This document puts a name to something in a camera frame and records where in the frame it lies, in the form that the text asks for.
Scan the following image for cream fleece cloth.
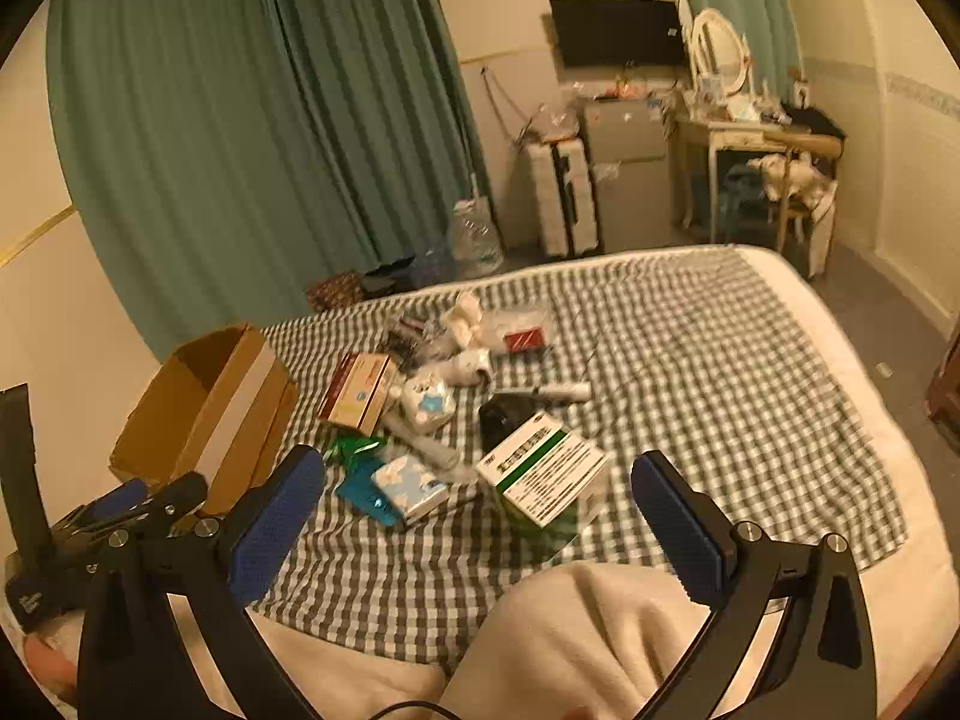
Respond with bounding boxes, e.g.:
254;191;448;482
439;561;710;720

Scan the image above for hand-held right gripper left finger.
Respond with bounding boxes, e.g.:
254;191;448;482
79;444;327;720

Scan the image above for large clear water bottle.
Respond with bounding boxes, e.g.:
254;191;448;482
448;197;505;278

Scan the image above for wooden chair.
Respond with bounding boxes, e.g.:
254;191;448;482
761;131;842;256

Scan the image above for red and tan box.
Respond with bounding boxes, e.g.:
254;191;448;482
317;351;400;437

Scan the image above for brown cardboard box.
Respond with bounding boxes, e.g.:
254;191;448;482
109;322;301;518

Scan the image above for green shiny wrapper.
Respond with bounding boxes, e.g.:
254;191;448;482
322;433;387;467

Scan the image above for narrow green curtain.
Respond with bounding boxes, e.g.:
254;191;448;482
670;0;802;102

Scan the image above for thin black cable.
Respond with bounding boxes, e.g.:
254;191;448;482
577;270;661;398

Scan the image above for cream dressing table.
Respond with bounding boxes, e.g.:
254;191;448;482
673;94;845;245

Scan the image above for thick black cable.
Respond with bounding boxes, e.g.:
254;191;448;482
364;699;455;720

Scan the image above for bunch of black clips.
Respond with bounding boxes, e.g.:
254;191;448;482
385;313;445;370

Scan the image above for grey checked blanket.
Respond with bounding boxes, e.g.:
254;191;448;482
244;244;910;653

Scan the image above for white clothes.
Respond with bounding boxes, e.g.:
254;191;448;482
750;151;839;209

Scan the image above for teal foil packet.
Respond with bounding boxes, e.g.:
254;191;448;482
334;457;400;531

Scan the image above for white and blue tissue packet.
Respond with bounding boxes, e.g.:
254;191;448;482
373;454;460;527

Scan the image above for patterned brown box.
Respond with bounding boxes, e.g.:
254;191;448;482
307;272;370;314

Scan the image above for black storage box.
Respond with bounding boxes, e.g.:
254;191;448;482
362;257;419;299

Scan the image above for blue plastic bag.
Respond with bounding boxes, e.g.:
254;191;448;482
411;238;456;287

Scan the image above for white suitcase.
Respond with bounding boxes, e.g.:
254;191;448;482
525;136;602;257

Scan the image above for white tube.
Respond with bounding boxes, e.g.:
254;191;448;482
491;381;593;407

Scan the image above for wide green curtain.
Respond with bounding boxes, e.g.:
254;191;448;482
45;0;496;365

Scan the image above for person's left hand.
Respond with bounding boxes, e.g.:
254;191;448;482
22;634;80;702

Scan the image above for white oval mirror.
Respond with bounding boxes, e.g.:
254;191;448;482
688;7;752;95

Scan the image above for green and white medicine box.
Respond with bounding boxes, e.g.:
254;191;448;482
475;412;610;530

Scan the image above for grey mini fridge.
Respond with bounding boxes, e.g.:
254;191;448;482
581;99;674;256

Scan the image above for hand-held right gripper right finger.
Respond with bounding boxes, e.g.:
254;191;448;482
630;450;878;720

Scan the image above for blue printed white tissue pack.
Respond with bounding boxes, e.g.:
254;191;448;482
400;373;457;434

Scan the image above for clear bag with red card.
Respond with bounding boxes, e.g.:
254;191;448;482
480;306;557;359

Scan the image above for small black item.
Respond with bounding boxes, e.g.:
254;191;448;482
478;394;539;452

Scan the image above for black television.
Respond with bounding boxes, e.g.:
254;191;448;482
549;0;687;70

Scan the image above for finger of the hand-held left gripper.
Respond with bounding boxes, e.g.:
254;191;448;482
135;471;209;535
52;478;149;537

